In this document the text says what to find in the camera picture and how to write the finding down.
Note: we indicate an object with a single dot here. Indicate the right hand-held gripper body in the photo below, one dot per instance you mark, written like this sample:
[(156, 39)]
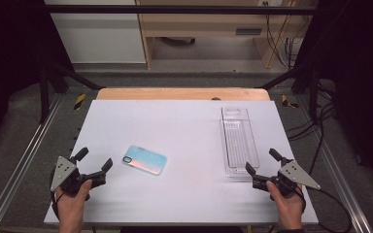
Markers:
[(296, 174)]

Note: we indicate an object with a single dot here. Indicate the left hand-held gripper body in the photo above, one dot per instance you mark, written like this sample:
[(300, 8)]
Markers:
[(65, 171)]

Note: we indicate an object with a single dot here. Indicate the clear plastic packaging tray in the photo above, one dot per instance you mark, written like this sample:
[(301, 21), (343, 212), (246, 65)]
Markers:
[(239, 139)]

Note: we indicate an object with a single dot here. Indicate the iridescent blue phone case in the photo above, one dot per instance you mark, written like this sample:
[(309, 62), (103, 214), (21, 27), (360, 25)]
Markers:
[(145, 159)]

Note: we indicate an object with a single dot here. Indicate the person's left hand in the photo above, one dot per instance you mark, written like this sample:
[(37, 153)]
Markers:
[(71, 207)]

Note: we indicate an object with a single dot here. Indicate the person's right hand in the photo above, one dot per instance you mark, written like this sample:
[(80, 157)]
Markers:
[(289, 210)]

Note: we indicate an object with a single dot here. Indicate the black metal stand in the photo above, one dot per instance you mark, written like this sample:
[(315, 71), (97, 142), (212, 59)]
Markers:
[(44, 93), (312, 90)]

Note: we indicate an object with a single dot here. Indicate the light wooden board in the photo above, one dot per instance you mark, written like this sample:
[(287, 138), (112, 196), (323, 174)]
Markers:
[(162, 93)]

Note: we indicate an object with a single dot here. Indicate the white cabinet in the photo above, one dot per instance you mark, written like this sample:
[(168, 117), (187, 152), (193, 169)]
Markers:
[(100, 35)]

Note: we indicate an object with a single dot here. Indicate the black curtain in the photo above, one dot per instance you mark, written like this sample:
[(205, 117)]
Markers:
[(362, 64), (6, 48)]

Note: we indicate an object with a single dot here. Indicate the light wooden desk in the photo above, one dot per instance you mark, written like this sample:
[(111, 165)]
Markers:
[(204, 24)]

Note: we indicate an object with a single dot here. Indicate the aluminium rail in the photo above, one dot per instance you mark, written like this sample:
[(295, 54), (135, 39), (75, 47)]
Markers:
[(19, 165), (340, 181)]

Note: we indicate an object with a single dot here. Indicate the black horizontal frame bar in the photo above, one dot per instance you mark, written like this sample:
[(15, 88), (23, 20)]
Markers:
[(175, 9)]

